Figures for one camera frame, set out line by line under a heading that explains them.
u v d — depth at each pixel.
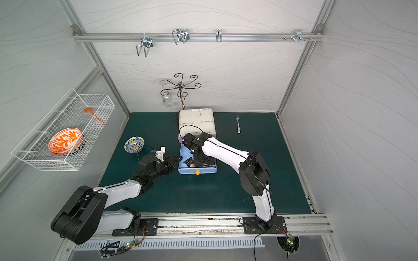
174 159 0.80
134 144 1.01
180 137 0.76
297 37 0.78
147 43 0.78
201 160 0.72
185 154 0.90
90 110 0.79
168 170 0.77
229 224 0.75
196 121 0.86
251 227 0.74
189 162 0.86
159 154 0.81
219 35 0.72
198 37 0.79
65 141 0.64
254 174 0.49
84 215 0.42
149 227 0.74
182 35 0.76
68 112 0.70
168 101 1.01
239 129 1.11
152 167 0.69
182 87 0.92
